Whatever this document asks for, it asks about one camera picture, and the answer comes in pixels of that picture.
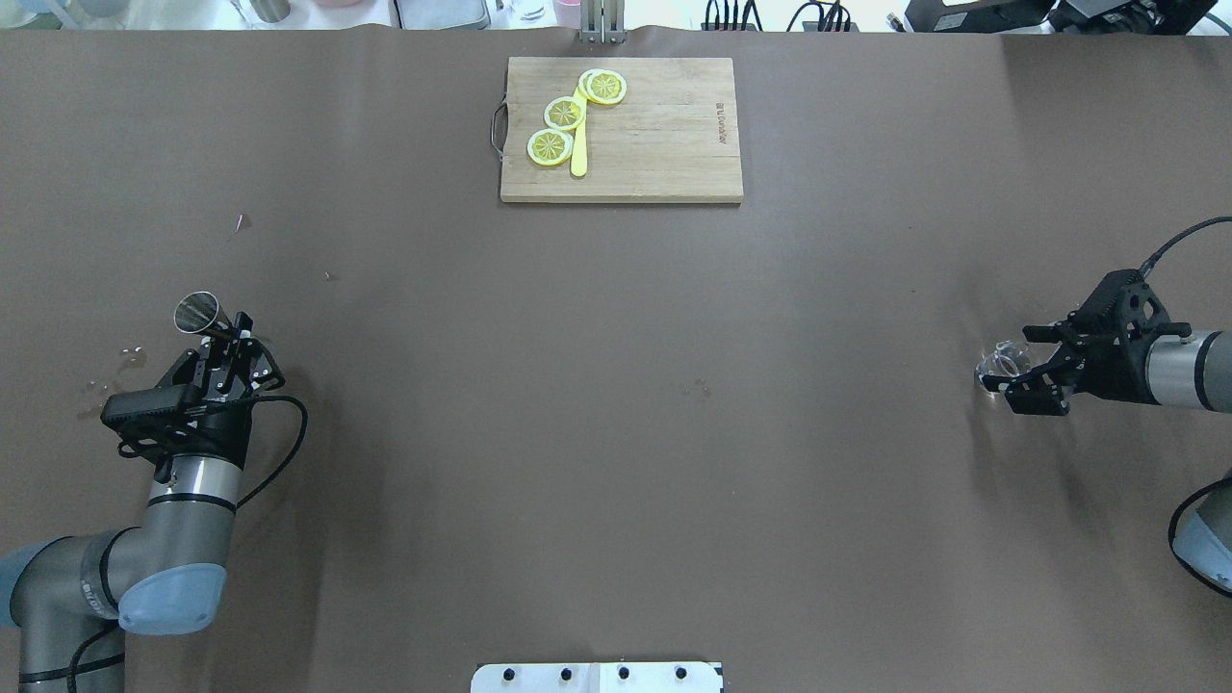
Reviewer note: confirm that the lemon slice one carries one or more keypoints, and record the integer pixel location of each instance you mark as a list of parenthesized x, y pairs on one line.
[(603, 86)]

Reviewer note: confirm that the metal lidded tray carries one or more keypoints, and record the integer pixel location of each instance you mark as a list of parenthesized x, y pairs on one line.
[(435, 15)]

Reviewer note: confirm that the white camera post base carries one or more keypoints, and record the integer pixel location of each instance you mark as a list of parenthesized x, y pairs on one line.
[(613, 676)]

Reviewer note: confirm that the clear glass shaker cup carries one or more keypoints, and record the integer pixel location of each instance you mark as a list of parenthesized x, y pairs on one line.
[(1006, 359)]

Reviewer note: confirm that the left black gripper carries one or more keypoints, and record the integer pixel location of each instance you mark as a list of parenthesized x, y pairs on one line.
[(223, 429)]

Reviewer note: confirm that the yellow plastic knife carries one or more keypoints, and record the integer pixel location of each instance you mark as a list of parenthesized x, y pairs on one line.
[(579, 164)]

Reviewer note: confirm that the bamboo cutting board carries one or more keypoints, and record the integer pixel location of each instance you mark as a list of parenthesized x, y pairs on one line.
[(673, 139)]

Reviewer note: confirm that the lemon slice three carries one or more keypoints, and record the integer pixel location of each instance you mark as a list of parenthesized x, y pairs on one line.
[(550, 147)]

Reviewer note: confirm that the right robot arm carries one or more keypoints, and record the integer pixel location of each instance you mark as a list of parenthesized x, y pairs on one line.
[(1193, 376)]

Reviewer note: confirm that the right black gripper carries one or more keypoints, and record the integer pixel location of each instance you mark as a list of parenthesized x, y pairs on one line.
[(1119, 371)]

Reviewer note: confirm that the steel measuring jigger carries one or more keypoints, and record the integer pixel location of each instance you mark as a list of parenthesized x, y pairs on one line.
[(198, 311)]

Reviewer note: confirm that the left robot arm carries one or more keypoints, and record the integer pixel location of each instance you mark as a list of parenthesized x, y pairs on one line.
[(75, 599)]

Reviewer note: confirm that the aluminium frame post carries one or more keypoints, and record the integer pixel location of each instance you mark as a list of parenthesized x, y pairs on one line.
[(602, 22)]

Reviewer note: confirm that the lemon slice two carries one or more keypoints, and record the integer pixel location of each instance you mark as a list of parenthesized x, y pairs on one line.
[(565, 113)]

